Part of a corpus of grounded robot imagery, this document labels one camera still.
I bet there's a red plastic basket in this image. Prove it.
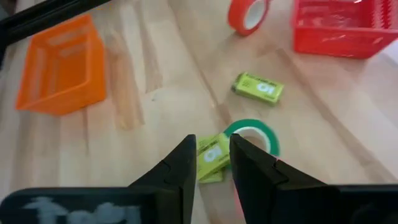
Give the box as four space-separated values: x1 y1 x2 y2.
292 0 398 60

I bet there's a black aluminium table frame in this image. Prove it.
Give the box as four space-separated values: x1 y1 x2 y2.
0 0 109 44

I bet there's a green staple box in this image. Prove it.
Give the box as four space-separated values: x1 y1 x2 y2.
198 170 225 184
231 72 285 106
196 133 231 181

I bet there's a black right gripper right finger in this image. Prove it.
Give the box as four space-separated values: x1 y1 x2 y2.
229 133 398 224

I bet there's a green tape roll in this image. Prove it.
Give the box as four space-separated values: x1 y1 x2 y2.
223 118 280 158

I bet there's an orange plastic basket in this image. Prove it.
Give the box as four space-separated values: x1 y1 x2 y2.
15 14 107 116

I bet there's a red tape roll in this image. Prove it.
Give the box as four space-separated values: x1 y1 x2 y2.
228 0 270 37

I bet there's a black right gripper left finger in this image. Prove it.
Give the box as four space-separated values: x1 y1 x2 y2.
0 134 198 224

